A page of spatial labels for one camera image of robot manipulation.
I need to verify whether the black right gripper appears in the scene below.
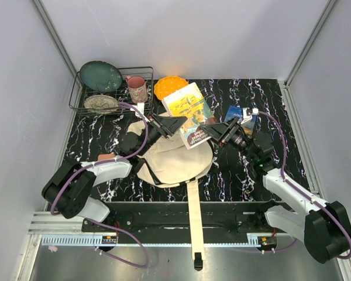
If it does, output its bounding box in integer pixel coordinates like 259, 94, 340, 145
200, 115, 257, 162

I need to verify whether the yellow polka dot plate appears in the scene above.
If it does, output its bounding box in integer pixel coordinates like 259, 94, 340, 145
154, 76, 188, 101

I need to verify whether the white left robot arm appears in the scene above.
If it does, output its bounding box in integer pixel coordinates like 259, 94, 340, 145
42, 114, 187, 232

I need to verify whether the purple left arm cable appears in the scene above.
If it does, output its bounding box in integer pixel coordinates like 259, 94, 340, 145
50, 101, 150, 268

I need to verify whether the dark teal plate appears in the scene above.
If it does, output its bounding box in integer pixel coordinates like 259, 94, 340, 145
80, 61, 123, 92

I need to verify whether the aluminium front rail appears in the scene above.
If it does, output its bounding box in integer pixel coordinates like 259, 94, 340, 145
28, 211, 346, 235

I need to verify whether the cream canvas backpack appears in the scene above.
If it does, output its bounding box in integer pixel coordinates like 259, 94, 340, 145
125, 111, 214, 270

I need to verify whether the speckled beige plate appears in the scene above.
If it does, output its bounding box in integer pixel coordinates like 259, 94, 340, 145
84, 95, 119, 115

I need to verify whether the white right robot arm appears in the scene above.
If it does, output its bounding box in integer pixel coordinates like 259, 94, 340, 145
201, 120, 351, 263

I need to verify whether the pink ghost pattern mug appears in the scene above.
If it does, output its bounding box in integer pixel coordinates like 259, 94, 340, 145
125, 76, 148, 104

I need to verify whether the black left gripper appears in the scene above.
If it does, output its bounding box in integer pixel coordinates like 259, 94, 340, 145
137, 113, 187, 157

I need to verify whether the yellow blue picture book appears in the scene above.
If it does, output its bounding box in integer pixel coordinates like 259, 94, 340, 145
162, 83, 217, 149

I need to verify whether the salmon leather wallet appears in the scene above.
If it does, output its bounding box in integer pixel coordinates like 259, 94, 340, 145
98, 154, 115, 161

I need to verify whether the grey wire dish rack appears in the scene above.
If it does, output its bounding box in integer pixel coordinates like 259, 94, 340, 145
68, 61, 154, 116

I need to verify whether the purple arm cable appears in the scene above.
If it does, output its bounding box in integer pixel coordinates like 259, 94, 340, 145
230, 110, 351, 260
50, 101, 150, 268

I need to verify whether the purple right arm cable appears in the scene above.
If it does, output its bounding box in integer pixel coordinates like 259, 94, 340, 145
230, 110, 351, 260

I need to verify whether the blue Animal Farm book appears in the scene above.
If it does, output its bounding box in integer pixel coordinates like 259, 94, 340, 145
224, 105, 259, 135

